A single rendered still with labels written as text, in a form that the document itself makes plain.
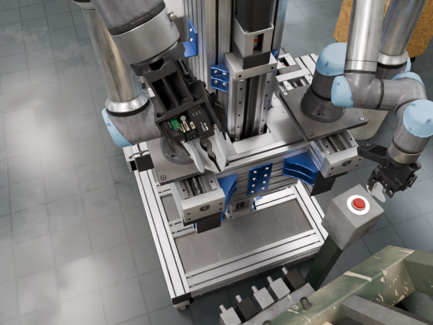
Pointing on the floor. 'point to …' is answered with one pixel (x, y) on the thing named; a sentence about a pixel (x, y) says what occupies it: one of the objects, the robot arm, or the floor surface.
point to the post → (323, 263)
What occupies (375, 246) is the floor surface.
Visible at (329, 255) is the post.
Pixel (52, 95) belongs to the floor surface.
